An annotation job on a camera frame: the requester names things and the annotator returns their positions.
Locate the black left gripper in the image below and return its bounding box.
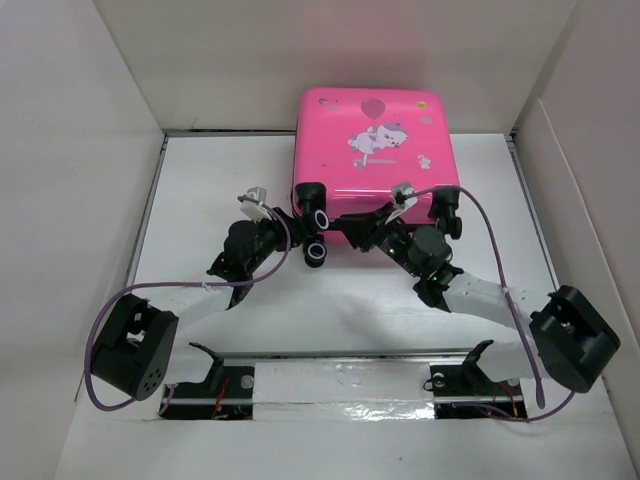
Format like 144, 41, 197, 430
246, 208, 309, 275

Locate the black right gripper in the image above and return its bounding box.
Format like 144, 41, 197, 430
334, 201, 422, 278

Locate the pink hard-shell suitcase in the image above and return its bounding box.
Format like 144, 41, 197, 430
291, 87, 462, 239

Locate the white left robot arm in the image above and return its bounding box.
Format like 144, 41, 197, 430
83, 209, 303, 412

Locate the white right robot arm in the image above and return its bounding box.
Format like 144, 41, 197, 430
335, 211, 621, 393

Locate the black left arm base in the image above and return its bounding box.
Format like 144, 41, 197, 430
158, 342, 255, 421

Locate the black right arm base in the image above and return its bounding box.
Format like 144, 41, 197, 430
422, 342, 528, 420

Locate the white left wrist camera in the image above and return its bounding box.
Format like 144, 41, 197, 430
238, 187, 271, 222

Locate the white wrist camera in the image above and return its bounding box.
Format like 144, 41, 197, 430
386, 182, 417, 224
238, 187, 271, 222

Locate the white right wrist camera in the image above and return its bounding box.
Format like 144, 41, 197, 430
386, 182, 417, 224

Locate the aluminium front rail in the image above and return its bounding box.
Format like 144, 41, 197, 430
107, 349, 531, 362

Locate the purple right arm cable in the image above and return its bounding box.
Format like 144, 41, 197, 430
394, 187, 576, 424

